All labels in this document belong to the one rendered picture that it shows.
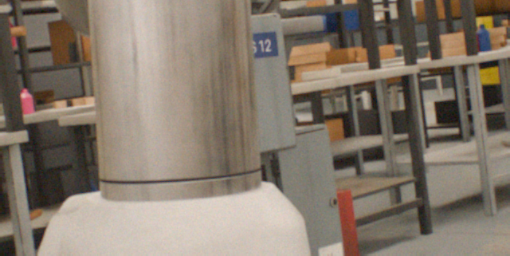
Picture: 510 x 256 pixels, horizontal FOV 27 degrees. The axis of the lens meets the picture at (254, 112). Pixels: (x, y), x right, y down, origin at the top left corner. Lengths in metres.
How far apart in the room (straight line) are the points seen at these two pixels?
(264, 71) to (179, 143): 0.93
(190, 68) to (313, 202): 1.22
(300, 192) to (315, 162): 0.06
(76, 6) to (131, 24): 1.20
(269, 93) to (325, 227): 0.38
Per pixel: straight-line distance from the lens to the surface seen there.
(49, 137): 7.34
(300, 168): 1.81
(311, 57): 5.39
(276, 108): 1.56
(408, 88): 5.73
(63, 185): 7.45
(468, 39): 6.08
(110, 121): 0.64
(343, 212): 2.03
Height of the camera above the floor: 1.06
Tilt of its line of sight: 3 degrees down
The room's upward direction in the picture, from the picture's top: 8 degrees counter-clockwise
